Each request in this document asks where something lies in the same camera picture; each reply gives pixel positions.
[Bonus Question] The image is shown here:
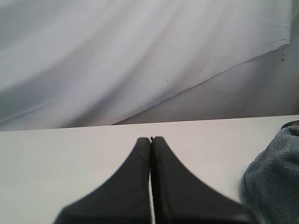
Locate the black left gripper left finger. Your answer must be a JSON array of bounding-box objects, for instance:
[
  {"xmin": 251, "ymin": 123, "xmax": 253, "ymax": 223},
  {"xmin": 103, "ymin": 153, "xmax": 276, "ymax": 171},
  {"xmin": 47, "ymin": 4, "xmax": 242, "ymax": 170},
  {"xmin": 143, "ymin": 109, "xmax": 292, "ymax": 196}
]
[{"xmin": 55, "ymin": 138, "xmax": 151, "ymax": 224}]

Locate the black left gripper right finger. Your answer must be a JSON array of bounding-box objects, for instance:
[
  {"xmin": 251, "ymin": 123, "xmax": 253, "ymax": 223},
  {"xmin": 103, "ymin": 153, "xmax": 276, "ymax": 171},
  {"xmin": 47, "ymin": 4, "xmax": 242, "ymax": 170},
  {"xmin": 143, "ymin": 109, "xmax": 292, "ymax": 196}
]
[{"xmin": 150, "ymin": 137, "xmax": 256, "ymax": 224}]

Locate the blue fleece towel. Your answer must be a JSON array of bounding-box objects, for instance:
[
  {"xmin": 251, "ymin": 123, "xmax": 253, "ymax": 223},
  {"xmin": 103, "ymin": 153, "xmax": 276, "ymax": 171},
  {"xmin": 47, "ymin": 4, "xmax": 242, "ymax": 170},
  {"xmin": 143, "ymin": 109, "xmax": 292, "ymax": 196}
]
[{"xmin": 240, "ymin": 126, "xmax": 299, "ymax": 224}]

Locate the round steel plate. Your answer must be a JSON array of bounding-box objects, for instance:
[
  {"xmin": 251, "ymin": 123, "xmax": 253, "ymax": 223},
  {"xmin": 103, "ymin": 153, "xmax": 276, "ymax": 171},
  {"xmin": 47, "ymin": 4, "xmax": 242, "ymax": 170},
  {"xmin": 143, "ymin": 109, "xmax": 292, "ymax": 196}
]
[{"xmin": 281, "ymin": 120, "xmax": 299, "ymax": 130}]

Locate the white backdrop cloth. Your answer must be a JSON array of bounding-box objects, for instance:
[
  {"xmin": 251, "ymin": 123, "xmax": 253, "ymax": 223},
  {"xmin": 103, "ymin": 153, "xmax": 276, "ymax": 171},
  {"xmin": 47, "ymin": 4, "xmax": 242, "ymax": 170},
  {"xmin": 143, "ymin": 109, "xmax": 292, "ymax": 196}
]
[{"xmin": 0, "ymin": 0, "xmax": 294, "ymax": 131}]

